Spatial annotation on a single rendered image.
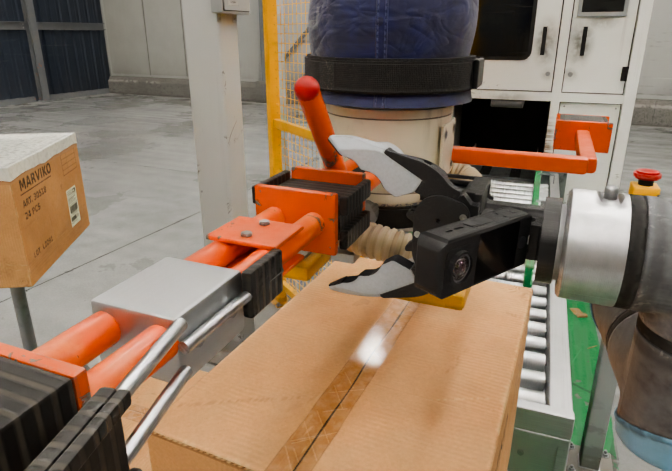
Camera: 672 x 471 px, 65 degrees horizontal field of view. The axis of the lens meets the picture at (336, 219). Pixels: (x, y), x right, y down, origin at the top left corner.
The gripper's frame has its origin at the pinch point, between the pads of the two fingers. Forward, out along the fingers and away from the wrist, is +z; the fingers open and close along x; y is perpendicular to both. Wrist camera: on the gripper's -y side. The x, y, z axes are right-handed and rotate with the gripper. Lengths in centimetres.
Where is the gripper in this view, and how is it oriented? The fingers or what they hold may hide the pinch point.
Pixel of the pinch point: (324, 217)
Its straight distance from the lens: 48.8
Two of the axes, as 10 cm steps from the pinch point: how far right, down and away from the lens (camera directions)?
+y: 3.9, -3.1, 8.7
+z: -9.2, -1.3, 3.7
